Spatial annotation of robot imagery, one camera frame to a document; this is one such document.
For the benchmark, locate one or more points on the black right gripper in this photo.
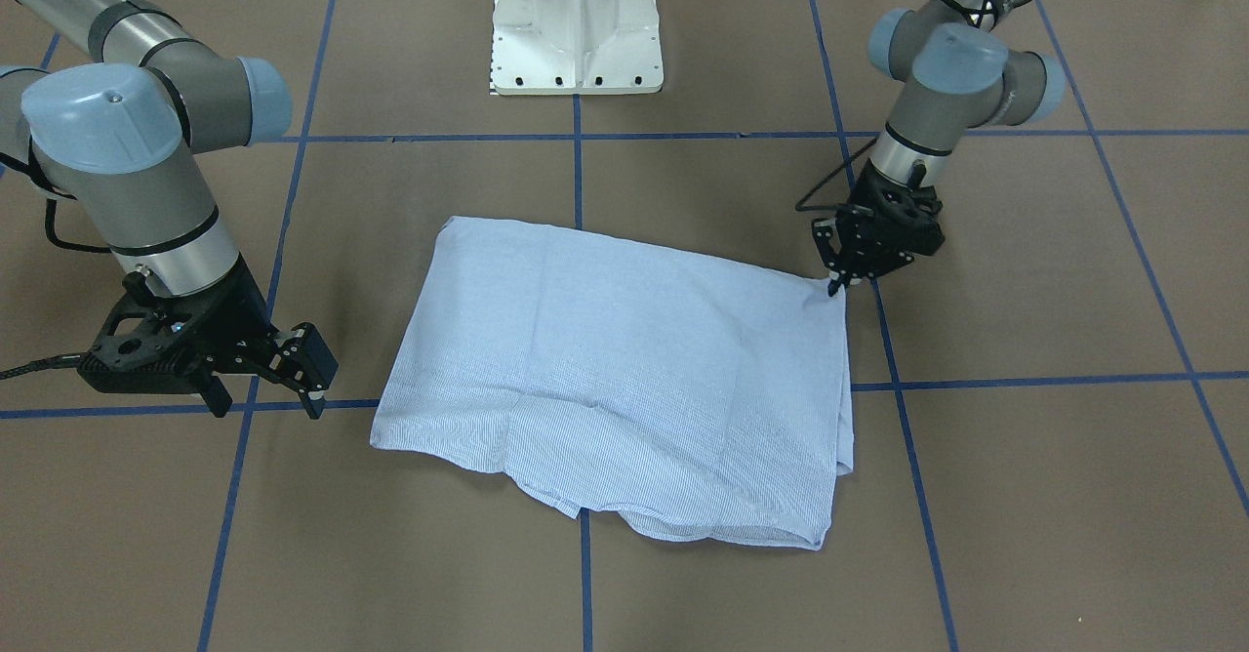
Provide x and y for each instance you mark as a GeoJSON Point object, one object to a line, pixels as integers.
{"type": "Point", "coordinates": [237, 317]}

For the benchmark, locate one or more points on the blue striped button shirt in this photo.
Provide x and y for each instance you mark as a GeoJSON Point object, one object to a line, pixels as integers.
{"type": "Point", "coordinates": [695, 397]}

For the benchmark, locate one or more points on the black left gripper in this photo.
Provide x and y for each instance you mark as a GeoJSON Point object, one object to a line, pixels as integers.
{"type": "Point", "coordinates": [874, 238]}

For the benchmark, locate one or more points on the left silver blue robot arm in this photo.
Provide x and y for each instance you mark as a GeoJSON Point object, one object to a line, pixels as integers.
{"type": "Point", "coordinates": [955, 76]}

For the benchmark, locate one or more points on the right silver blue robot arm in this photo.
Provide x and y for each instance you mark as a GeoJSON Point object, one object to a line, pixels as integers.
{"type": "Point", "coordinates": [119, 136]}

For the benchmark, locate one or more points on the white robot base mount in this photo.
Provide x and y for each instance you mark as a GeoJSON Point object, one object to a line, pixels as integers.
{"type": "Point", "coordinates": [576, 47]}

